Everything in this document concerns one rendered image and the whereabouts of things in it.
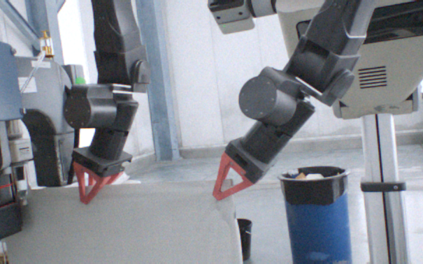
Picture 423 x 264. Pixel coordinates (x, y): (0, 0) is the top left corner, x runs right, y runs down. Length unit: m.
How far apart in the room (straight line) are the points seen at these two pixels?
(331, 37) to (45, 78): 0.60
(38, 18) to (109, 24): 6.35
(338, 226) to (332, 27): 2.41
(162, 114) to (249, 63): 2.20
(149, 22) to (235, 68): 2.15
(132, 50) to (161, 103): 8.77
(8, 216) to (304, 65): 0.58
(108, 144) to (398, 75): 0.68
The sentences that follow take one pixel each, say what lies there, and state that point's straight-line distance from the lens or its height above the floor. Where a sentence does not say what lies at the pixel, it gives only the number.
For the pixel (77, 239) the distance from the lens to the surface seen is 0.86.
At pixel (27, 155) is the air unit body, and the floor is 1.15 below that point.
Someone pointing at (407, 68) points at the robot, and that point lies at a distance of 1.09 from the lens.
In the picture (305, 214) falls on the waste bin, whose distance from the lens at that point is 2.87.
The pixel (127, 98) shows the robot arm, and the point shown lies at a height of 1.23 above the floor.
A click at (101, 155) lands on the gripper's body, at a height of 1.14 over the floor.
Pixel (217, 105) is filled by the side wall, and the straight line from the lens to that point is 9.22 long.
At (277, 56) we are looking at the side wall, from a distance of 8.86.
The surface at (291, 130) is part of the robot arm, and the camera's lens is 0.62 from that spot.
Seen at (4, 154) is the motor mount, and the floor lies 1.17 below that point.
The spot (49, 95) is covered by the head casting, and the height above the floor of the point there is 1.26.
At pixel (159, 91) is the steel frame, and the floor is 1.56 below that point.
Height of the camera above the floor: 1.21
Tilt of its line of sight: 4 degrees down
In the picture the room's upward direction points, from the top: 7 degrees counter-clockwise
